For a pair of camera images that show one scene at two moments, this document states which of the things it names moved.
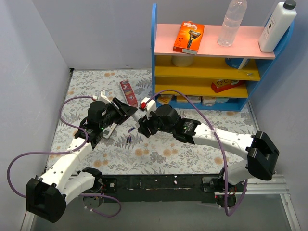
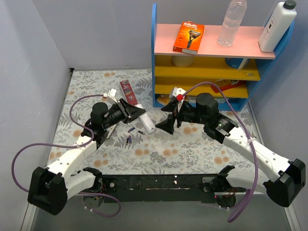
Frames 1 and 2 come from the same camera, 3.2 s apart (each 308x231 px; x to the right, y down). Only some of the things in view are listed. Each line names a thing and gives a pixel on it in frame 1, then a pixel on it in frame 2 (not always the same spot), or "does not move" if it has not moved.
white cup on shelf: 182,61 does not move
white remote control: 108,130 does not move
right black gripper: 145,126 to 176,115
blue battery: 131,129 does not move
